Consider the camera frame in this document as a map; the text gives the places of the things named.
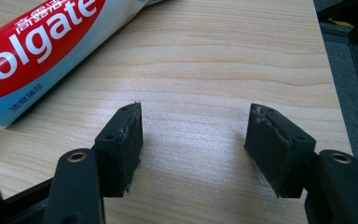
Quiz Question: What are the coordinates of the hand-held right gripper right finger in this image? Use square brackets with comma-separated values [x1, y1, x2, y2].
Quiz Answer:
[244, 103, 358, 224]

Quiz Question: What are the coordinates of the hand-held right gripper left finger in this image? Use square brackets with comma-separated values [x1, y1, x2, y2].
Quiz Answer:
[41, 101, 145, 224]

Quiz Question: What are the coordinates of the red and white toothpaste tube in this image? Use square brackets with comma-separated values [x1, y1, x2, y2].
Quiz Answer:
[0, 0, 166, 131]

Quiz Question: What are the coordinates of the black metal stand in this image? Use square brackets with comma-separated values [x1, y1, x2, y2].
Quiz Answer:
[316, 0, 358, 45]

